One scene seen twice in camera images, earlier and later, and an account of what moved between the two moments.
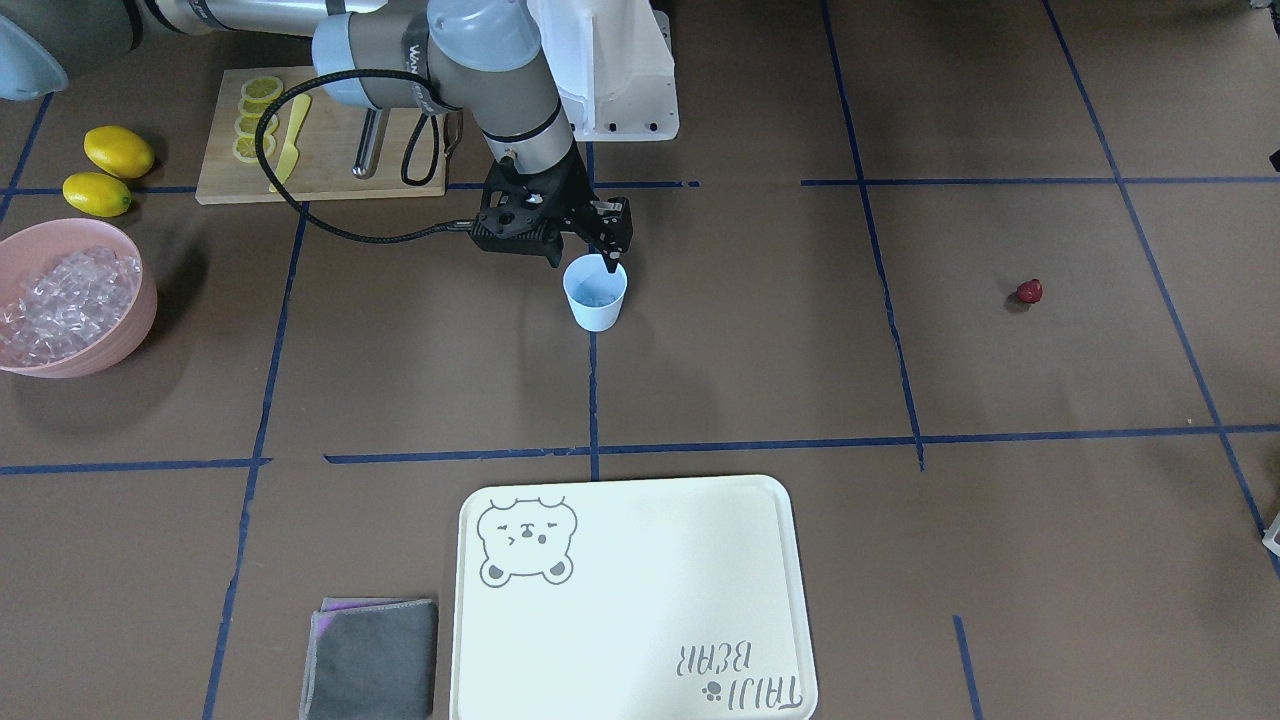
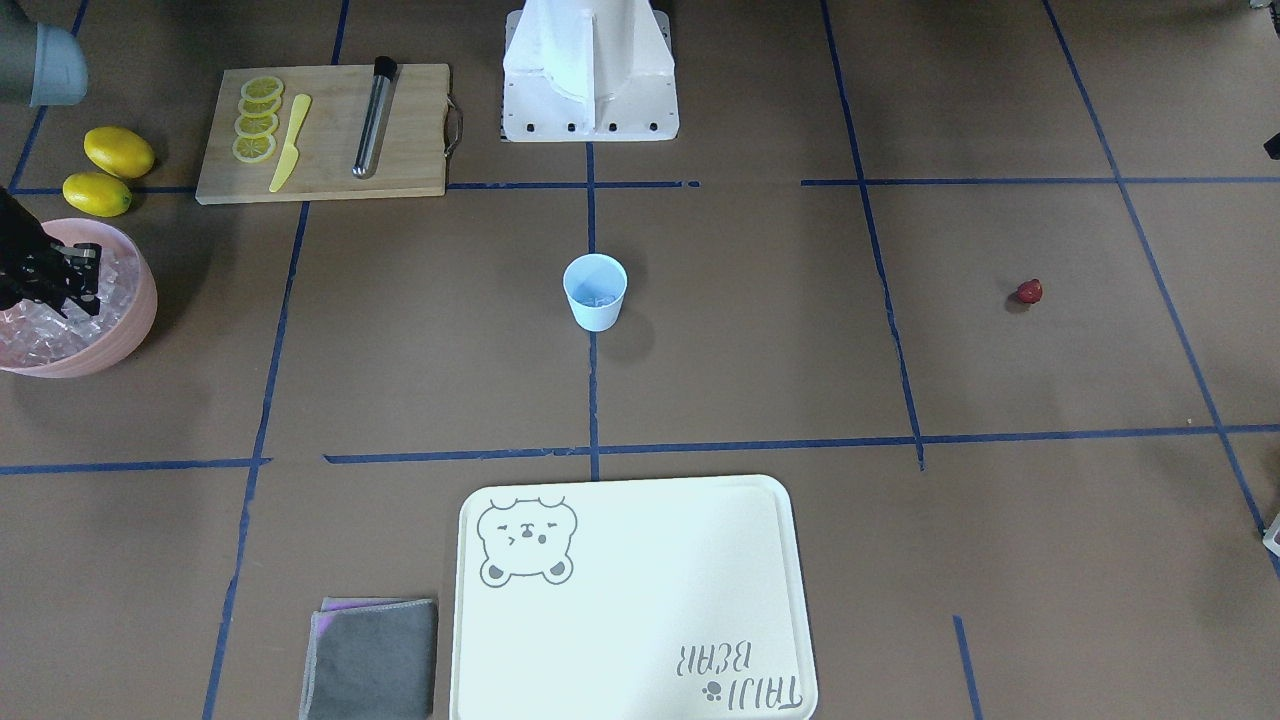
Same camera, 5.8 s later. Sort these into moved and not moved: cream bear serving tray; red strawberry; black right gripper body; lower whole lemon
Moved: black right gripper body
Not moved: red strawberry; cream bear serving tray; lower whole lemon
